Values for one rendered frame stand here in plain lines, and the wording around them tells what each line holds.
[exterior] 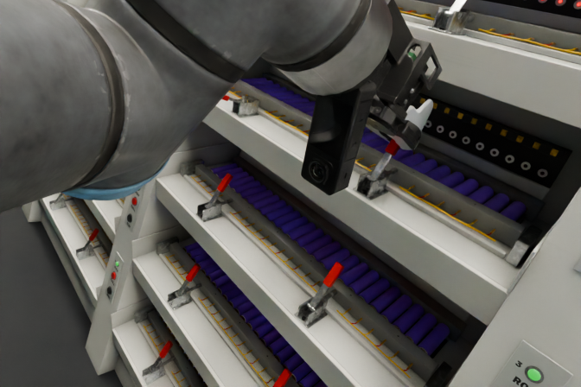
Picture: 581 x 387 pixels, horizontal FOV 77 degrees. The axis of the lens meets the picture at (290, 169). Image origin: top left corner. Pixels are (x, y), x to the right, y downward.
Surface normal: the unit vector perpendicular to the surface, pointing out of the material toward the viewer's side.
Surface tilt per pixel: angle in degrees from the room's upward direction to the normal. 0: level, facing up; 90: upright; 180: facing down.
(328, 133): 108
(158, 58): 99
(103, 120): 78
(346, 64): 117
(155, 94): 67
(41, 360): 0
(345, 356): 15
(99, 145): 97
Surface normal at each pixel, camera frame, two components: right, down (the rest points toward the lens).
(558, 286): -0.65, -0.03
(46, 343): 0.36, -0.89
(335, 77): 0.10, 0.93
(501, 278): 0.18, -0.87
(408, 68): -0.54, -0.25
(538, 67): -0.73, 0.21
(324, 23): 0.44, 0.73
